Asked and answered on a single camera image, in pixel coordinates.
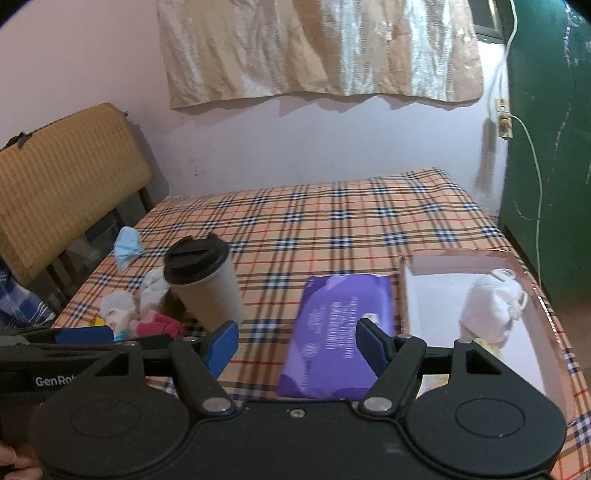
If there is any beige satin curtain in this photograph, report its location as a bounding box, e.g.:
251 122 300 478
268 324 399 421
156 0 484 110

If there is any green door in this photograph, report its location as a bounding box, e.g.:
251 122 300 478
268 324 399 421
500 0 591 326

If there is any white face mask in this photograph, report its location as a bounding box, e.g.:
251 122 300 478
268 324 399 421
459 268 528 344

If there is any white power cable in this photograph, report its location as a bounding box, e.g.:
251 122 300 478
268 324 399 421
488 0 544 283

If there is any person's left hand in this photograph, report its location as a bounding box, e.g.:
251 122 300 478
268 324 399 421
0 442 44 480

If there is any plaid bed sheet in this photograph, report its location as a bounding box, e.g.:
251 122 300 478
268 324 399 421
51 167 591 480

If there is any dark brown cloth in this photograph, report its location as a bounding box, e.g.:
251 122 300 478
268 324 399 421
158 295 190 324

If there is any white soft cloth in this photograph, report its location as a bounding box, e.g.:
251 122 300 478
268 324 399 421
100 292 139 334

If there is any pink cloth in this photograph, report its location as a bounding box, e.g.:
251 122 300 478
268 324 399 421
135 311 186 341

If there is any white ribbed towel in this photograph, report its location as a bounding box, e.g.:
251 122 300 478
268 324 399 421
137 268 172 317

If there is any tan woven mat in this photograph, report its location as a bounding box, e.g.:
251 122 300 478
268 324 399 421
0 103 154 289

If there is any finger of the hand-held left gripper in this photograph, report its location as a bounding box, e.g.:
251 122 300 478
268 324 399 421
54 325 115 345
115 335 208 361

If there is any white cardboard box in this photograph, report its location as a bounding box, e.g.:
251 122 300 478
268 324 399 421
398 249 578 423

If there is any paper cup with black lid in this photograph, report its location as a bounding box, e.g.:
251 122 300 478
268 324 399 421
163 233 245 332

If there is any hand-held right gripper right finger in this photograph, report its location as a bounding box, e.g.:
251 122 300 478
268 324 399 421
358 318 506 415

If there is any wall socket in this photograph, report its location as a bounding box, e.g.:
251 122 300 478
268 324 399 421
494 97 515 140

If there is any dark window frame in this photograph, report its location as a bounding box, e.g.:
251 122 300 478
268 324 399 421
470 0 508 45

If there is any blue face mask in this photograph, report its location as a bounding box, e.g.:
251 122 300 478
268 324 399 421
113 226 145 270

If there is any blue checked cloth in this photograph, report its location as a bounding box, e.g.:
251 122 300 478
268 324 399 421
0 256 56 330

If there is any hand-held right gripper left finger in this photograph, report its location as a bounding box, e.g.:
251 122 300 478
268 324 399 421
88 320 239 415

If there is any dark wooden chair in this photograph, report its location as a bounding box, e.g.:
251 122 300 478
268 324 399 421
44 111 155 315

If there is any purple wipes packet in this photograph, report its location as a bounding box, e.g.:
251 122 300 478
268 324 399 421
276 273 396 400

